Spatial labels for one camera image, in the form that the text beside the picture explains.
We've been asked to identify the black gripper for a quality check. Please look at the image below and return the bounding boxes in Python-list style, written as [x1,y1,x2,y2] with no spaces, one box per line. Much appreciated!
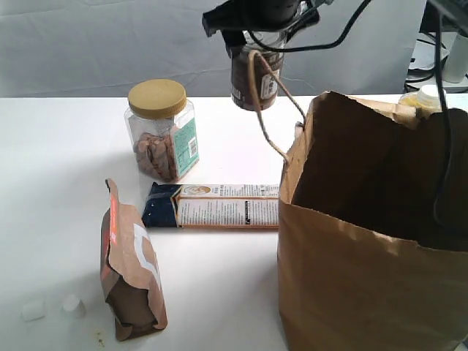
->
[202,0,320,58]

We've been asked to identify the brown can with pull-tab lid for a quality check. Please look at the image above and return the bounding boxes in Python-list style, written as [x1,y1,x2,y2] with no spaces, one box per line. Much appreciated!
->
[231,31,284,111]

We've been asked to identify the brown paper bag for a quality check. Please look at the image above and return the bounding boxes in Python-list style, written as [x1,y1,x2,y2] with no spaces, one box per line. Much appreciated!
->
[277,91,467,350]

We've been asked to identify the clear jar with gold lid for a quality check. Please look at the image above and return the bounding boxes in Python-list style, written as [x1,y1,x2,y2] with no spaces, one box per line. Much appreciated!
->
[124,79,199,182]

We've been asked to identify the long blue and white box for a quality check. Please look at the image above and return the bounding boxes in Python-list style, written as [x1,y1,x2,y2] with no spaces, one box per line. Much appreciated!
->
[142,183,279,229]

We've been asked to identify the white papers on desk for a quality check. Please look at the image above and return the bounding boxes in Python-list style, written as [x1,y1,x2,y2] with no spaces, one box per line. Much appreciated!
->
[409,38,435,71]

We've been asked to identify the yellow bottle with white cap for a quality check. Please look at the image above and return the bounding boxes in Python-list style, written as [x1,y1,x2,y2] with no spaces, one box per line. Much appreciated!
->
[399,84,442,118]

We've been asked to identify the white cylinder thermos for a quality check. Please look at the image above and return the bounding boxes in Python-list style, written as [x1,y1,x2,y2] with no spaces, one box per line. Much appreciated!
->
[442,31,467,83]

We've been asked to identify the brown kraft paper pouch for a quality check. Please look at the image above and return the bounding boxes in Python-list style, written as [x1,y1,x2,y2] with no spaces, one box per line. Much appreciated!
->
[100,178,167,341]

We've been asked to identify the white cylindrical cap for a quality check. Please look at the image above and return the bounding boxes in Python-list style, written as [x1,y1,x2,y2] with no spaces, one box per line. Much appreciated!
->
[61,294,86,319]

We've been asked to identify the white cube block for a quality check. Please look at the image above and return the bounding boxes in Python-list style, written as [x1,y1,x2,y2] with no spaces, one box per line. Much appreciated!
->
[21,300,46,322]

